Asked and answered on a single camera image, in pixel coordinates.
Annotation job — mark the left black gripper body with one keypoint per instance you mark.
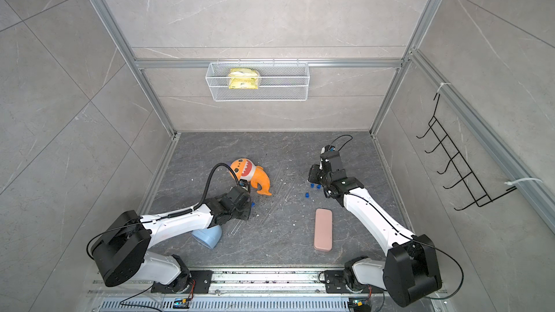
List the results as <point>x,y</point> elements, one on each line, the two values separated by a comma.
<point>245,212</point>

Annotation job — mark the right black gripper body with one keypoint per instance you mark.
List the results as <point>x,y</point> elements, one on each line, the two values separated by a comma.
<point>317,176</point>

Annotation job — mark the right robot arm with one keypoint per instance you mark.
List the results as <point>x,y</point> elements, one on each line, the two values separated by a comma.
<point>410,270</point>

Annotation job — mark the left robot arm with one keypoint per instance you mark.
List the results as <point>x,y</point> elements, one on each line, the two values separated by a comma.
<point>122,252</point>

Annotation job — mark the pink rectangular case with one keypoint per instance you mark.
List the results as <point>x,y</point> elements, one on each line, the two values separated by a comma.
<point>323,230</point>

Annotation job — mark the light blue cup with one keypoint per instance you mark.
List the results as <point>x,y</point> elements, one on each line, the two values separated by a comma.
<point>208,237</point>

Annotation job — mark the orange shark plush toy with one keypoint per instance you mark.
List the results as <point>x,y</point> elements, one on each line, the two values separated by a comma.
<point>245,169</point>

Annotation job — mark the yellow packet in basket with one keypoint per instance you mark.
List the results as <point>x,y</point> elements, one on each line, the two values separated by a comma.
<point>243,79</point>

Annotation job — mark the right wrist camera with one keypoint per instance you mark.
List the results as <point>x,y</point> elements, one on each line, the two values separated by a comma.
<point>327,148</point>

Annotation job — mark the metal base rail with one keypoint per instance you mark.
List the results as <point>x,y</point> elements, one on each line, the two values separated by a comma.
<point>246,289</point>

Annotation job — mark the white wire basket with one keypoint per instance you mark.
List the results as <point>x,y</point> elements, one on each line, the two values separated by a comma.
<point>280,81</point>

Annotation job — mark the black wall hook rack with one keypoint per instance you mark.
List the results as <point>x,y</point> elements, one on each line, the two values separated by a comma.
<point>456,161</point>

